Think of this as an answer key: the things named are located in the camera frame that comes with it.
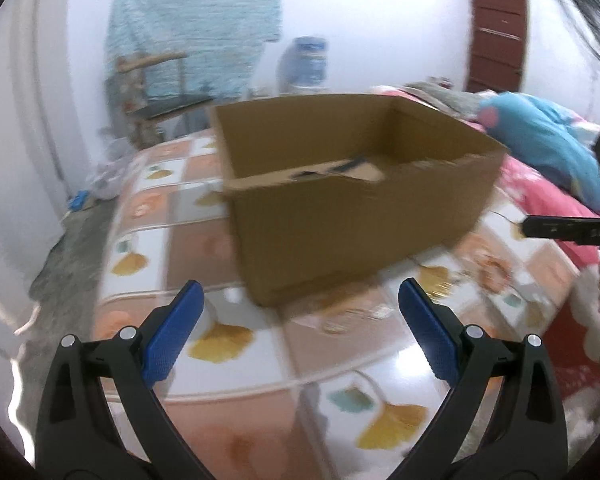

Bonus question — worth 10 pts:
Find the grey knitted blanket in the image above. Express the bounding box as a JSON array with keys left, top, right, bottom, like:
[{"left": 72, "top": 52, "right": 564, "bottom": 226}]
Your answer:
[{"left": 402, "top": 81, "right": 483, "bottom": 120}]

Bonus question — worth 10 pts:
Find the ginkgo pattern tablecloth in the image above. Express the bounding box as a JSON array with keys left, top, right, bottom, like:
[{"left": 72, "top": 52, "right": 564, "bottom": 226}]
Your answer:
[{"left": 92, "top": 127, "right": 589, "bottom": 480}]

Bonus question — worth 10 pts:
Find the teal patterned wall cloth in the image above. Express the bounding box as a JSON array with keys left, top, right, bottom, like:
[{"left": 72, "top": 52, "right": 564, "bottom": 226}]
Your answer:
[{"left": 105, "top": 0, "right": 282, "bottom": 100}]

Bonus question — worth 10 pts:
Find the dark red wooden door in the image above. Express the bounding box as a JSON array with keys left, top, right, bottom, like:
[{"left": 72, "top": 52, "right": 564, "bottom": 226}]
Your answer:
[{"left": 465, "top": 0, "right": 528, "bottom": 92}]

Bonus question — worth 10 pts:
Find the blue plush pillow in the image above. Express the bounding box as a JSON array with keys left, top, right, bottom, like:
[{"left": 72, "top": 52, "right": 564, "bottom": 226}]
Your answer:
[{"left": 477, "top": 92, "right": 600, "bottom": 214}]

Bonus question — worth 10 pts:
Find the brown cardboard box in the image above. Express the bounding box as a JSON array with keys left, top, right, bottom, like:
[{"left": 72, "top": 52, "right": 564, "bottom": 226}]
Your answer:
[{"left": 211, "top": 94, "right": 507, "bottom": 307}]

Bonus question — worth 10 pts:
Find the wooden chair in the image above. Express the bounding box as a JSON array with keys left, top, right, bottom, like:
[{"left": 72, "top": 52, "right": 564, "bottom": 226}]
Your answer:
[{"left": 114, "top": 51, "right": 213, "bottom": 150}]

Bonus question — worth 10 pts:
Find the pink strap smart watch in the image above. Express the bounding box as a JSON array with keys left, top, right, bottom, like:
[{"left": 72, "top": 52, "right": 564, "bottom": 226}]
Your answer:
[{"left": 289, "top": 157, "right": 384, "bottom": 181}]

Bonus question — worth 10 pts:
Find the pink floral blanket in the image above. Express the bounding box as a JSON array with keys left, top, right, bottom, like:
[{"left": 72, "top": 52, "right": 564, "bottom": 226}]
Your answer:
[{"left": 370, "top": 86, "right": 600, "bottom": 270}]

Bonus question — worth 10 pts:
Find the white plastic bag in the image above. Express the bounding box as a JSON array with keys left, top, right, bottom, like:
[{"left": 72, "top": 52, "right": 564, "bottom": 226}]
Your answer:
[{"left": 87, "top": 138, "right": 135, "bottom": 200}]

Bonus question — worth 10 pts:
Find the water dispenser with bottle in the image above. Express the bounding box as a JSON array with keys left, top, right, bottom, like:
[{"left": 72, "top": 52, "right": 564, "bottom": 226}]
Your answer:
[{"left": 276, "top": 36, "right": 328, "bottom": 96}]

